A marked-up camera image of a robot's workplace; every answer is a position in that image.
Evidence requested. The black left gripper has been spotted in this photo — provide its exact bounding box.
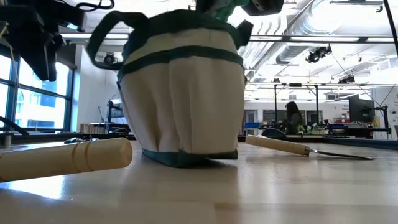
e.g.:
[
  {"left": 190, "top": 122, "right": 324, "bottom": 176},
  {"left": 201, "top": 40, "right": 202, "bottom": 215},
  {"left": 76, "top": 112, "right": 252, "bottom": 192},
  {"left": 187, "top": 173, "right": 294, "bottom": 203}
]
[{"left": 0, "top": 0, "right": 88, "bottom": 83}]

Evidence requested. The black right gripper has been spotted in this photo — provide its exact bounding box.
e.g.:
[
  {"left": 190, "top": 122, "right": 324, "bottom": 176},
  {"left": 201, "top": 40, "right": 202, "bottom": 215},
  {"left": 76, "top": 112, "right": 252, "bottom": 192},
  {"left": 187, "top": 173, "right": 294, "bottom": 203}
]
[{"left": 195, "top": 0, "right": 285, "bottom": 49}]

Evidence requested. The beige green-trimmed gardening bag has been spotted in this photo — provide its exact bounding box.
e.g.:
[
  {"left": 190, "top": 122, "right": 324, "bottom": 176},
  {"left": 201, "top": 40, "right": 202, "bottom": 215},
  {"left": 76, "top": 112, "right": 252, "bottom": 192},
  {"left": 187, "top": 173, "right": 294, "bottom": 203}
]
[{"left": 86, "top": 9, "right": 249, "bottom": 169}]

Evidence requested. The wooden-handled steel garden trowel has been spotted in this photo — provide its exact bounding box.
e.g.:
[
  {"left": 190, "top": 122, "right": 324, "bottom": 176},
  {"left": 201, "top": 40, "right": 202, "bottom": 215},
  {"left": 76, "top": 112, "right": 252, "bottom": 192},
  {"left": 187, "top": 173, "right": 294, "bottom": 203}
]
[
  {"left": 245, "top": 134, "right": 376, "bottom": 161},
  {"left": 0, "top": 137, "right": 134, "bottom": 183}
]

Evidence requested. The long ceiling light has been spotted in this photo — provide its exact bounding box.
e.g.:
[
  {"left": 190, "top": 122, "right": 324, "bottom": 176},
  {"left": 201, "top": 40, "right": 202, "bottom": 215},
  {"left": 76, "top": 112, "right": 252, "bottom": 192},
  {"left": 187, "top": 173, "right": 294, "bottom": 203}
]
[
  {"left": 60, "top": 32, "right": 131, "bottom": 40},
  {"left": 248, "top": 35, "right": 398, "bottom": 44}
]

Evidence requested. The black slanted bar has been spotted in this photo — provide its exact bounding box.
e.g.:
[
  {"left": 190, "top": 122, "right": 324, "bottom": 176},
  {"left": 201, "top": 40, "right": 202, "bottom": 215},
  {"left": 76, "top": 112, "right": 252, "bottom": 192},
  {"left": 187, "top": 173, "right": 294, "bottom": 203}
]
[{"left": 0, "top": 115, "right": 31, "bottom": 137}]

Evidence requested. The computer monitor on stand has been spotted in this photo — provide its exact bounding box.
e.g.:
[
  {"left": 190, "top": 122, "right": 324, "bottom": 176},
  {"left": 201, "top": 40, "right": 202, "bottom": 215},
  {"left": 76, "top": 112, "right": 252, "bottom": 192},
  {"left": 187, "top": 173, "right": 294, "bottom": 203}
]
[{"left": 106, "top": 98, "right": 131, "bottom": 126}]

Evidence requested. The black office chair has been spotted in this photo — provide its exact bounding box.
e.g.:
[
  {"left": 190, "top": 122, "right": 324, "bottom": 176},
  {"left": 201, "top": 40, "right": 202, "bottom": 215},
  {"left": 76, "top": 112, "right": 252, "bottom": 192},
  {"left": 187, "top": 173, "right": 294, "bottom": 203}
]
[{"left": 261, "top": 128, "right": 287, "bottom": 139}]

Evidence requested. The black computer monitor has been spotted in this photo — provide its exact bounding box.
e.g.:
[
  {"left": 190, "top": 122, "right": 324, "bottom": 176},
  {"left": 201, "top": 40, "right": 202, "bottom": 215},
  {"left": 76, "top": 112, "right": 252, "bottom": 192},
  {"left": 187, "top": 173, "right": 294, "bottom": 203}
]
[{"left": 348, "top": 94, "right": 376, "bottom": 123}]

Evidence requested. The black slanted pole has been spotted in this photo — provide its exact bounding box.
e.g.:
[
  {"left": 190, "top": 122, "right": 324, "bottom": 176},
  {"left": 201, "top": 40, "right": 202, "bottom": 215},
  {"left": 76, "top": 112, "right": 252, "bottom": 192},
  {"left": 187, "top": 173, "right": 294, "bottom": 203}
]
[{"left": 383, "top": 0, "right": 398, "bottom": 57}]

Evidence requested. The cluttered black workbench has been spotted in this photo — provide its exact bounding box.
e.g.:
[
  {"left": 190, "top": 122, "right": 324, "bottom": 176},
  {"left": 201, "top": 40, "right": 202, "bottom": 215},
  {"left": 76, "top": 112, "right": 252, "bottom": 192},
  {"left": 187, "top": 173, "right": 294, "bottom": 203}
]
[{"left": 325, "top": 123, "right": 392, "bottom": 139}]

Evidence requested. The dark blue window frame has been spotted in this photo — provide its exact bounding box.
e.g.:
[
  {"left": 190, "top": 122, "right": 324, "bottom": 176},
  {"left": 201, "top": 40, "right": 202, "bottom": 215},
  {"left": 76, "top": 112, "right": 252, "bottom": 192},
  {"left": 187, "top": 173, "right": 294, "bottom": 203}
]
[{"left": 0, "top": 46, "right": 77, "bottom": 133}]

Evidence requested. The black dome ceiling camera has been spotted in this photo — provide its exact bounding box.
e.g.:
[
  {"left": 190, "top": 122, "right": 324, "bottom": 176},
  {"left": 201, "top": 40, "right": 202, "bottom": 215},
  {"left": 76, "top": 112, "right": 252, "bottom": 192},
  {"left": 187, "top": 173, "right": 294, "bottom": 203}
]
[{"left": 103, "top": 52, "right": 116, "bottom": 66}]

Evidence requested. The silver ventilation duct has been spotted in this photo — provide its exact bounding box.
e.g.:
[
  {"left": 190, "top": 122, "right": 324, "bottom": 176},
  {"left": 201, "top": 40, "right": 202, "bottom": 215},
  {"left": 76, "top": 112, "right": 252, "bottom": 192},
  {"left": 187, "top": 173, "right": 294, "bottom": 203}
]
[{"left": 241, "top": 0, "right": 332, "bottom": 65}]

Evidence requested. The black aluminium table frame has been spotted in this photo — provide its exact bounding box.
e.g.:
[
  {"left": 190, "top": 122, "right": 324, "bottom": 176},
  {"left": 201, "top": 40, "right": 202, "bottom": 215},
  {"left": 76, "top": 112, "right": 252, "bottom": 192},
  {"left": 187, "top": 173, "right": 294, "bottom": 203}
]
[{"left": 0, "top": 132, "right": 398, "bottom": 151}]

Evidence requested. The small grey post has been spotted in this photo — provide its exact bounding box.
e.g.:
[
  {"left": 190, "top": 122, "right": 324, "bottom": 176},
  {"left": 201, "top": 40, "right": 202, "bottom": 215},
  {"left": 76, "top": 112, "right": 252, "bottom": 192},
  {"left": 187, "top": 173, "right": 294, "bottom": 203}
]
[{"left": 2, "top": 131, "right": 14, "bottom": 147}]

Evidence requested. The large black ceiling camera rig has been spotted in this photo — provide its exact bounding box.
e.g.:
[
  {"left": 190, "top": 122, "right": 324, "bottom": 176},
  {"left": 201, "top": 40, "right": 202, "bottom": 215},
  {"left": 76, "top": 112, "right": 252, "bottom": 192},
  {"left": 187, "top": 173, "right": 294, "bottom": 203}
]
[{"left": 305, "top": 44, "right": 333, "bottom": 64}]

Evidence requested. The black metal gantry frame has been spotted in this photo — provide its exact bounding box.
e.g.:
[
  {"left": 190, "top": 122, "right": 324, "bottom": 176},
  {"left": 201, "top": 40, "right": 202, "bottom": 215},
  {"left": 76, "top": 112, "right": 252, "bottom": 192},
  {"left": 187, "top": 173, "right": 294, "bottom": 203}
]
[{"left": 272, "top": 82, "right": 320, "bottom": 126}]

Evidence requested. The small black ceiling camera rig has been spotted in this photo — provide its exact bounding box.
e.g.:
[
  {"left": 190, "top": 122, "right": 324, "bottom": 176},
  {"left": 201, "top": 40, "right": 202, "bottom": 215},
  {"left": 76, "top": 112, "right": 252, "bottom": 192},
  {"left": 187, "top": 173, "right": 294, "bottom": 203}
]
[{"left": 337, "top": 74, "right": 356, "bottom": 85}]

